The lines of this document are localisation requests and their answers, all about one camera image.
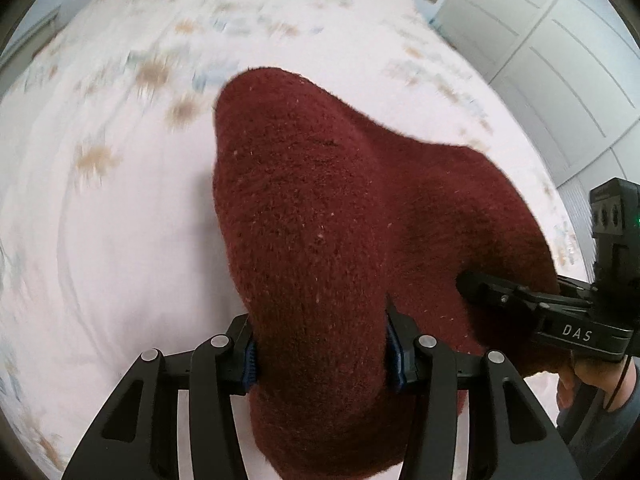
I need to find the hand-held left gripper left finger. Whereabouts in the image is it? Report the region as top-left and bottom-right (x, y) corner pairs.
(61, 314), (262, 480)

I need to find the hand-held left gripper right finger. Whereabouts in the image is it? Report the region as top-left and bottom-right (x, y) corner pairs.
(384, 295), (583, 480)

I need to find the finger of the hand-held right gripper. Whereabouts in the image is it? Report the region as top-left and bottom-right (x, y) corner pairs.
(456, 270), (601, 322)

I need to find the dark red knit sweater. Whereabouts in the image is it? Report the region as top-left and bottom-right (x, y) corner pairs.
(211, 66), (576, 480)

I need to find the person's right hand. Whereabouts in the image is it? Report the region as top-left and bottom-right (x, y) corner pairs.
(555, 352), (626, 412)

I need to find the floral white bed sheet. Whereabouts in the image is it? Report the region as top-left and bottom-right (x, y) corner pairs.
(0, 0), (590, 480)

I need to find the black wrist strap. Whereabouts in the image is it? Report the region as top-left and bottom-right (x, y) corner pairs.
(602, 355), (632, 412)

